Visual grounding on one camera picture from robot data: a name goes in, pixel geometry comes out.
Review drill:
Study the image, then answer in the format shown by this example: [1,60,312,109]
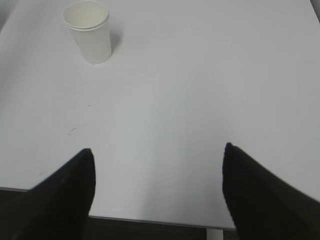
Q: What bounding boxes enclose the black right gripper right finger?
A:
[222,143,320,240]

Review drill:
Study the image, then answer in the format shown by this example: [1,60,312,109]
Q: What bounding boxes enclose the white paper cup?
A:
[68,19,112,65]
[62,0,109,30]

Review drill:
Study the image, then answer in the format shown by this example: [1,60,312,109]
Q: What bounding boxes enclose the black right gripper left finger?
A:
[0,148,96,240]

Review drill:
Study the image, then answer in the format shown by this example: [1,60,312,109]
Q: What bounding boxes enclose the white table leg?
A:
[206,228,224,240]

